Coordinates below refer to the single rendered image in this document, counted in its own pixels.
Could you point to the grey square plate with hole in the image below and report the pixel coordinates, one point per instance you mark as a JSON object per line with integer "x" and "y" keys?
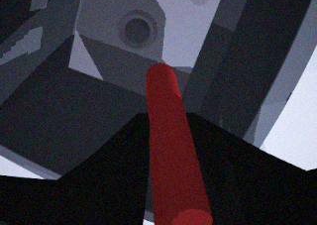
{"x": 111, "y": 43}

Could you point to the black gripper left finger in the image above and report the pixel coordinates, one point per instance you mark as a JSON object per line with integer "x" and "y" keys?
{"x": 109, "y": 188}

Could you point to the red peg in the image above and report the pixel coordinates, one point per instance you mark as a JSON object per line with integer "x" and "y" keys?
{"x": 178, "y": 191}

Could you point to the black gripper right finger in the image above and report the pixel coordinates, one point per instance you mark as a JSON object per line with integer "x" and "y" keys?
{"x": 247, "y": 186}

